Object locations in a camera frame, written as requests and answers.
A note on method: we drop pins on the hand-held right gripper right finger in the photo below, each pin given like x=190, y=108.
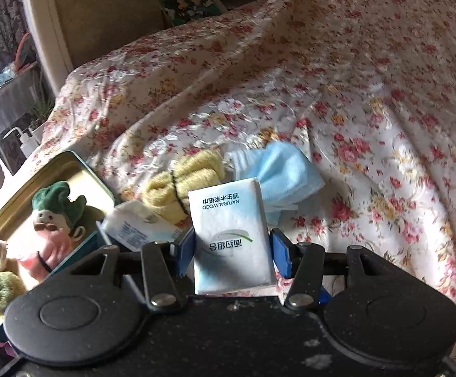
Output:
x=281, y=255

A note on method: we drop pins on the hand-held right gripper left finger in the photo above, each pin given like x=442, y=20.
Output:
x=184, y=252

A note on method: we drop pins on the white tissue pack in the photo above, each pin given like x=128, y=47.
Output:
x=230, y=220
x=137, y=224

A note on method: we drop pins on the yellow towel with black band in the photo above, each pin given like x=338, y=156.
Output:
x=165, y=198

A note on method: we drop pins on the blue face mask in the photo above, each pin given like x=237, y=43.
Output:
x=286, y=172

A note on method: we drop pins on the green and pink plush doll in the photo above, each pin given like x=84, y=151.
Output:
x=55, y=220

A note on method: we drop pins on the green tin box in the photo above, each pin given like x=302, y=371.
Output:
x=70, y=172

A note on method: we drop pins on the green fluffy sponge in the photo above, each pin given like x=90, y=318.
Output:
x=7, y=291

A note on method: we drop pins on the floral bedspread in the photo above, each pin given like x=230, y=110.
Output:
x=349, y=86

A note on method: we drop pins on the white squeeze bottle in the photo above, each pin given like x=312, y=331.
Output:
x=25, y=143

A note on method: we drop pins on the potted plant in white planter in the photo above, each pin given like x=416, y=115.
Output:
x=41, y=110

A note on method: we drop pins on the clear acrylic side table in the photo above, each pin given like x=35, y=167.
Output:
x=4, y=102

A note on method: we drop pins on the floral picture box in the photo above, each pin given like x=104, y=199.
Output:
x=188, y=2

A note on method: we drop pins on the pile of blue masks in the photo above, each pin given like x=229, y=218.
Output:
x=4, y=76

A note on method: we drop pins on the beige headboard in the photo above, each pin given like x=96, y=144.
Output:
x=106, y=11

